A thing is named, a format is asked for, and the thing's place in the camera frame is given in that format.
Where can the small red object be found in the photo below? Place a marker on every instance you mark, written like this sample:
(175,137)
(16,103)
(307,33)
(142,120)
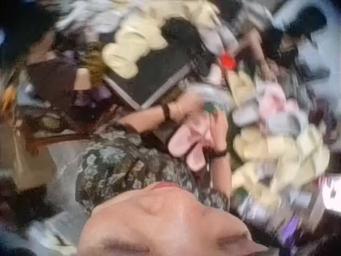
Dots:
(228,60)

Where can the person's left hand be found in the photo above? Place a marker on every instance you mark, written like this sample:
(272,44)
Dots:
(186,109)

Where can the pink slipper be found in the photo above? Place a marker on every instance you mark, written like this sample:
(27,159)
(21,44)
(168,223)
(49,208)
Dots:
(197,156)
(181,142)

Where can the person's right hand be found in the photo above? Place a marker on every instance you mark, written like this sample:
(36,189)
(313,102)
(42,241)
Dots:
(217,136)

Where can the heap of cream slippers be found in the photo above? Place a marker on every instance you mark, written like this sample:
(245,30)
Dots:
(133,45)

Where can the black wrist band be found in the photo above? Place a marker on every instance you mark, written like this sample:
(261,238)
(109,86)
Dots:
(219,153)
(165,112)

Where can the heap of mixed pastel slippers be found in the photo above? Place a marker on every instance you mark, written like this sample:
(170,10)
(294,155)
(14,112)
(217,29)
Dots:
(274,138)

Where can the black tray with grey rim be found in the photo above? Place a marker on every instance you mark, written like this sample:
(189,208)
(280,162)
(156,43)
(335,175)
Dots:
(157,77)

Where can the dark brown cardboard box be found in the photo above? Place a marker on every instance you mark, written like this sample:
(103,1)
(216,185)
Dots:
(53,80)

